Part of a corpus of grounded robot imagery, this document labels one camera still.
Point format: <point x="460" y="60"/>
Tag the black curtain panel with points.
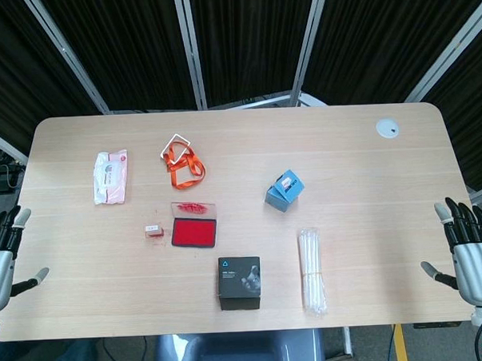
<point x="251" y="40"/>
<point x="16" y="70"/>
<point x="127" y="49"/>
<point x="470" y="110"/>
<point x="378" y="34"/>

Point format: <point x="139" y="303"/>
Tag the blue cardboard box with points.
<point x="282" y="198"/>

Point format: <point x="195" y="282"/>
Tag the black tracker box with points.
<point x="239" y="280"/>

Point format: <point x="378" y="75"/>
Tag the grey-blue robot torso base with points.
<point x="240" y="354"/>

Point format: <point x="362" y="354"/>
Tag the clear badge holder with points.
<point x="181" y="149"/>

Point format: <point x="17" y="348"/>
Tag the grey metal screen post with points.
<point x="447" y="55"/>
<point x="191" y="50"/>
<point x="69" y="56"/>
<point x="3" y="141"/>
<point x="309" y="45"/>

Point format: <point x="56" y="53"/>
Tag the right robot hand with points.
<point x="478" y="266"/>

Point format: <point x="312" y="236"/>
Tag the white table leg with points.
<point x="347" y="341"/>

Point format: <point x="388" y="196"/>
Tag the bundle of clear plastic straws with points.
<point x="311" y="257"/>

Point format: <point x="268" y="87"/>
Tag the small red stamp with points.
<point x="154" y="230"/>

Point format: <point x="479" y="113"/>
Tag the pink white wet wipes pack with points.
<point x="109" y="178"/>

